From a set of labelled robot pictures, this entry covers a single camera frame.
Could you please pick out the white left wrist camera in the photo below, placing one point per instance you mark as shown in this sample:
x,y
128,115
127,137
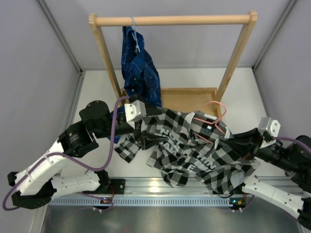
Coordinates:
x,y
134,112

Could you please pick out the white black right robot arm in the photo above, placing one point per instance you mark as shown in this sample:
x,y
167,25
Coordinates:
x,y
291,190

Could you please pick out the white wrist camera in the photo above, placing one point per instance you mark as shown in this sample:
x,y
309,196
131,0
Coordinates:
x,y
269,128
134,112

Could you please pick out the light blue hanger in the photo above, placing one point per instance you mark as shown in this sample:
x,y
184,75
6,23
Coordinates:
x,y
134,35

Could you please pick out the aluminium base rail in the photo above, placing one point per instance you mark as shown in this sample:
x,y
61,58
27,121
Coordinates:
x,y
154,192

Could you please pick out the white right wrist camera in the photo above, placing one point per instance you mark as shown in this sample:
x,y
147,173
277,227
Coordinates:
x,y
269,128

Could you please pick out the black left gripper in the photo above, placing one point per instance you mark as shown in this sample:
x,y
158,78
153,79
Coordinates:
x,y
140,131

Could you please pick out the blue plaid shirt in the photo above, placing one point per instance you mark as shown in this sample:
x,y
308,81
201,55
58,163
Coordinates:
x,y
138,70

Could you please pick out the black white checkered shirt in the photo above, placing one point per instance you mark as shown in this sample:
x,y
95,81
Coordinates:
x,y
189,148

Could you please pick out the pink wire hanger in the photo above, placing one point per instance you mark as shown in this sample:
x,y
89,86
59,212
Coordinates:
x,y
216,119

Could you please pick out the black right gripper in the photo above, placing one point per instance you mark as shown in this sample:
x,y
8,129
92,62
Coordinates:
x,y
254,142

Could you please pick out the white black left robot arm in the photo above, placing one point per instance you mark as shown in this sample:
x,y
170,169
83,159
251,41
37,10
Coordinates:
x,y
60,172

